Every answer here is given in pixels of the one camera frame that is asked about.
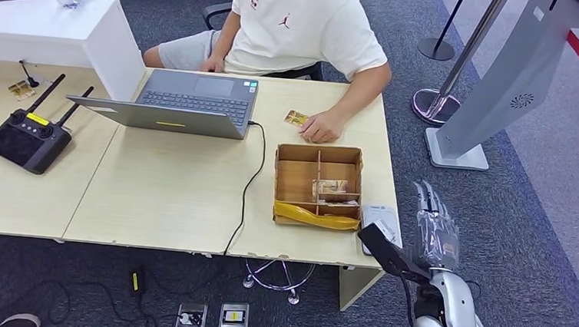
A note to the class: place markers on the person's right hand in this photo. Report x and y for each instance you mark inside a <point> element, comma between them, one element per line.
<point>213,65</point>

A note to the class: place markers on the person's left hand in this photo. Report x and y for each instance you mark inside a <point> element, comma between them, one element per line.
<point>322,127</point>

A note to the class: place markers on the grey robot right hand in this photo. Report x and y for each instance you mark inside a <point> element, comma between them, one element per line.
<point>437,239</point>

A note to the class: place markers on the golden patterned ID card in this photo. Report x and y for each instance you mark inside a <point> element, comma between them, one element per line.
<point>295,118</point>

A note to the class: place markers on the person's right forearm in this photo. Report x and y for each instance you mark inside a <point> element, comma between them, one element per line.
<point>225,38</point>

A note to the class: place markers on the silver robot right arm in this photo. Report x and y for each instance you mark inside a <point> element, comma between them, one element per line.
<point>448,306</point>

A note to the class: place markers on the person's left forearm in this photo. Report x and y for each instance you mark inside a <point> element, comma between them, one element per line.
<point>363,93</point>

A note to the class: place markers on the person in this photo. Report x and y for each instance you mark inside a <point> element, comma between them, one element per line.
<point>299,30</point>

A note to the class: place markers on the black office chair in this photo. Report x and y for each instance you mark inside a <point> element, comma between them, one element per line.
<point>306,73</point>

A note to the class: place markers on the cardboard divider box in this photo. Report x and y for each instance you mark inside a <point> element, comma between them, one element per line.
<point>296,180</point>

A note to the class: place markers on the grey laptop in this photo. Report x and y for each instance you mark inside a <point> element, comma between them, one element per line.
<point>170,120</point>

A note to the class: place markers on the metal stool base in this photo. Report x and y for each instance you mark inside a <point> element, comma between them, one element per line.
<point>293,298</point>

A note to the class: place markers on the white reception counter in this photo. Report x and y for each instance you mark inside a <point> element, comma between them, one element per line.
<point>49,31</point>

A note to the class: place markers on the grey kiosk stand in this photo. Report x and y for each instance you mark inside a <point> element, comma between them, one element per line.
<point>512,71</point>

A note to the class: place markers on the black remote controller with antennas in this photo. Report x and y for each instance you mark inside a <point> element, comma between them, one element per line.
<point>27,143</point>

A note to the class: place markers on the closed silver floor socket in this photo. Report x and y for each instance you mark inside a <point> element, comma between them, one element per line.
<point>233,317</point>

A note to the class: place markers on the open silver floor socket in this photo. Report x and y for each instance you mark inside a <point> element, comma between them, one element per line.
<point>190,313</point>

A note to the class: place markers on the black power adapter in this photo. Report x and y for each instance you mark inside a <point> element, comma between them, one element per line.
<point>135,282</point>

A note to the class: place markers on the black stanchion post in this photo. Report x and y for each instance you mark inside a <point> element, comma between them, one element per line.
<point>436,49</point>

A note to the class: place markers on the chrome stanchion post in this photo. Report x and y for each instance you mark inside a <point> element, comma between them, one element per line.
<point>474,42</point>

